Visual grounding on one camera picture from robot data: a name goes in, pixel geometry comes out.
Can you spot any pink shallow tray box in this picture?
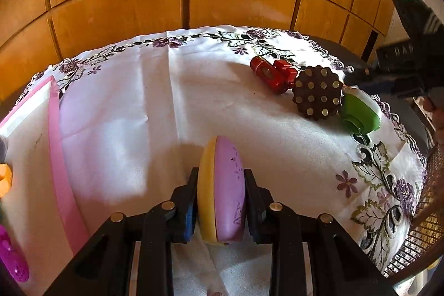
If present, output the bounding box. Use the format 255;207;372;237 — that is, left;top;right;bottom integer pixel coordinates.
1;77;89;295

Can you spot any magenta plastic cup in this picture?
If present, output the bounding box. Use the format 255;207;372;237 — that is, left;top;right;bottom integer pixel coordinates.
0;225;29;283

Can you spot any black cylindrical cap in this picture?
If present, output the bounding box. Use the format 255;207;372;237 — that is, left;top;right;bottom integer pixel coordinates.
0;137;7;164

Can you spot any white floral embroidered tablecloth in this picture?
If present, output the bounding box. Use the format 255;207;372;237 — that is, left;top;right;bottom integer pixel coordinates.
15;25;429;296

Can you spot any red lipstick tube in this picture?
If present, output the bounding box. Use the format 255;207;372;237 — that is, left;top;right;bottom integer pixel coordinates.
250;56;284;95

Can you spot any person right hand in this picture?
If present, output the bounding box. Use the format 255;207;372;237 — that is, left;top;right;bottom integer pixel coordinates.
423;97;444;145

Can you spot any red plastic block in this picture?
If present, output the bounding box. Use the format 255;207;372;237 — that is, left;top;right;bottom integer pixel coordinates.
273;59;298;95

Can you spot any orange plastic piece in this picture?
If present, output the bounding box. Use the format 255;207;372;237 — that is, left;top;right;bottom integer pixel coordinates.
0;164;13;198

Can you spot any purple yellow oval case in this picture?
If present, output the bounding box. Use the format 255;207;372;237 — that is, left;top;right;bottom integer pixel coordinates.
196;136;245;245

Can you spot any brown studded round brush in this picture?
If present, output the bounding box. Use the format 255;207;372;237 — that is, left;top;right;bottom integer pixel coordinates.
292;65;343;121

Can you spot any green white square container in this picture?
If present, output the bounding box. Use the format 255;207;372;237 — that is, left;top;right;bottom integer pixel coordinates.
339;86;382;135

